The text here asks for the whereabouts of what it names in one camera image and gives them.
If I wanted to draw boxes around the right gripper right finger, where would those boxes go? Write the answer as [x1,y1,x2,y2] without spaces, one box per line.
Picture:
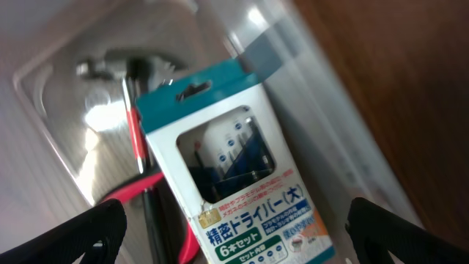
[345,197,468,264]

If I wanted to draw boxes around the red handled pliers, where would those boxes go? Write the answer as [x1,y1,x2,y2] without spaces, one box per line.
[98,171,201,264]

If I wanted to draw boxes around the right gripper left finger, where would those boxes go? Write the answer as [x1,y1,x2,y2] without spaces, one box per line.
[1,199,127,263]

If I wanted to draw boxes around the blue and white box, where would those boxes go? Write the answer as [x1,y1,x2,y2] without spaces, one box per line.
[137,59,335,263]

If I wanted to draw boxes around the clear plastic storage container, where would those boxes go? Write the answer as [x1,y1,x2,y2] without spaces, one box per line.
[1,1,421,263]

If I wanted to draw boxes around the small hammer with black grip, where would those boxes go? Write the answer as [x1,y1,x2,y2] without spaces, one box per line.
[75,47,188,264]

